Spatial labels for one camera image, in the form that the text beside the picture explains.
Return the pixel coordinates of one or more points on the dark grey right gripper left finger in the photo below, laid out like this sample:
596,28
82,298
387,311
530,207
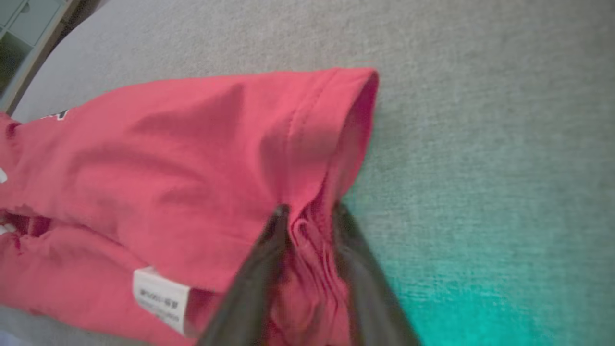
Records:
250,293

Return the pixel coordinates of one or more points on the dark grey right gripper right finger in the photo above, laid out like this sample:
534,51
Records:
370,298

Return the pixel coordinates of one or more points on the red white garment with tag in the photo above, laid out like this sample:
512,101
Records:
168,168

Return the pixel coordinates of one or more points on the large grey sofa chaise cushion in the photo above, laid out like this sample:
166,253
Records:
480,120

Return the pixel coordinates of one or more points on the pale green TV cabinet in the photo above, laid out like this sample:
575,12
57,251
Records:
29,24

